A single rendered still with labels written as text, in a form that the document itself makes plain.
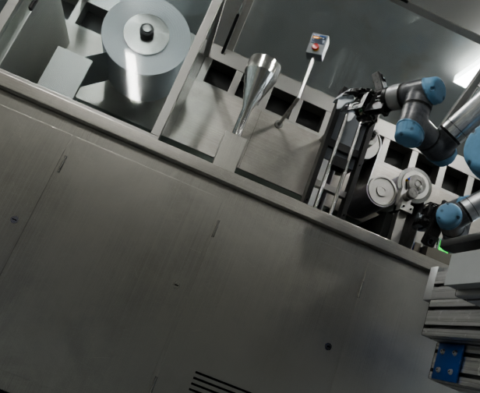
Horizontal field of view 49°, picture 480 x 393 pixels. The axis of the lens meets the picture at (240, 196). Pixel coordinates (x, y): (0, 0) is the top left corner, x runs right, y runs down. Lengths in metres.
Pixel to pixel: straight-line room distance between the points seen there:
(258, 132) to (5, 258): 1.24
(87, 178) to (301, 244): 0.68
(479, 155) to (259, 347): 0.81
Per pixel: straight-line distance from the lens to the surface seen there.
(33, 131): 1.67
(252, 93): 2.13
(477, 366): 1.26
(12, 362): 1.58
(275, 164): 2.33
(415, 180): 2.16
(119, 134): 1.62
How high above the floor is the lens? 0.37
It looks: 17 degrees up
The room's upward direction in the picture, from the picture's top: 21 degrees clockwise
